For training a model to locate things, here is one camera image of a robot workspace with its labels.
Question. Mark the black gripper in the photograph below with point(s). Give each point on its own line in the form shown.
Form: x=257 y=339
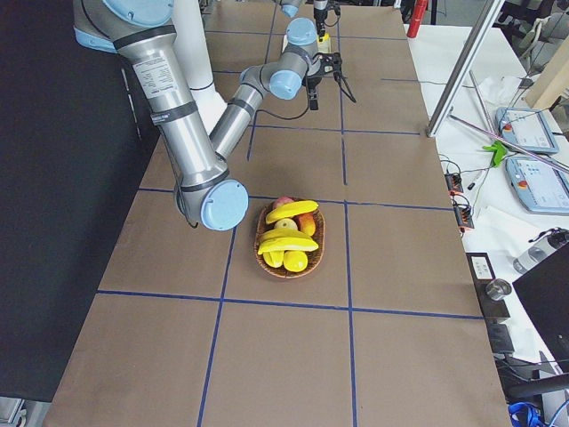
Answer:
x=319 y=11
x=314 y=83

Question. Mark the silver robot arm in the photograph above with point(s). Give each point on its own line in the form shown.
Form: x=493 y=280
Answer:
x=291 y=7
x=165 y=44

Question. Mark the white rectangular tray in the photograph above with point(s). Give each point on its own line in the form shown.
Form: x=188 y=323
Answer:
x=306 y=41

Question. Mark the red bottle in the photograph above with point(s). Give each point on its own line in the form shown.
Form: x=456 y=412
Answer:
x=419 y=10

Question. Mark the pink red apple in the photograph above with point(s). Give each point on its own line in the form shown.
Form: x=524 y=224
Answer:
x=282 y=201

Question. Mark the red yellow mango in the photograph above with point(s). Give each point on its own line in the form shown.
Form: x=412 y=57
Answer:
x=306 y=223

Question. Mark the pale green apple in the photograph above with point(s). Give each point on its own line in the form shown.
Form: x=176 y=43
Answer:
x=286 y=224

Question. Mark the silver reacher grabber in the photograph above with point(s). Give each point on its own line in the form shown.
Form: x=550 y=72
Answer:
x=489 y=120

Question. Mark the yellow lemon fruit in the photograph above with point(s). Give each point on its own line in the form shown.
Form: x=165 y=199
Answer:
x=295 y=261

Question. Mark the far teach pendant tablet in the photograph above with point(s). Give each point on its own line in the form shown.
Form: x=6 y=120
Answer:
x=527 y=128

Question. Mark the teach pendant tablet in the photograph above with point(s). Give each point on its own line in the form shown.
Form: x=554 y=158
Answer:
x=540 y=188
x=527 y=128

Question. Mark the black box white label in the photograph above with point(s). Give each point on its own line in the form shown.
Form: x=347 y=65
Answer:
x=480 y=266

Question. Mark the near teach pendant tablet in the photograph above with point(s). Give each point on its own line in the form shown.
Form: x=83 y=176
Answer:
x=540 y=188

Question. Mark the silver metal cup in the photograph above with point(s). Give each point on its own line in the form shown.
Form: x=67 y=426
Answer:
x=498 y=289

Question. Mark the clear water bottle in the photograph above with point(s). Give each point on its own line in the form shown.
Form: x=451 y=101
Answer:
x=545 y=244

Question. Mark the black laptop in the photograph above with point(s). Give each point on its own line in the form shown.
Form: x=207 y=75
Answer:
x=543 y=293

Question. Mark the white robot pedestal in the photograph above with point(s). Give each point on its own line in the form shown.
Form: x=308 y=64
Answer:
x=192 y=54

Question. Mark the aluminium frame post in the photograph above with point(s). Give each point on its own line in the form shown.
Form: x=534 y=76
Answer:
x=462 y=66

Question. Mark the green handled reacher grabber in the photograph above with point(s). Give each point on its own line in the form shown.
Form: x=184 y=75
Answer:
x=562 y=168

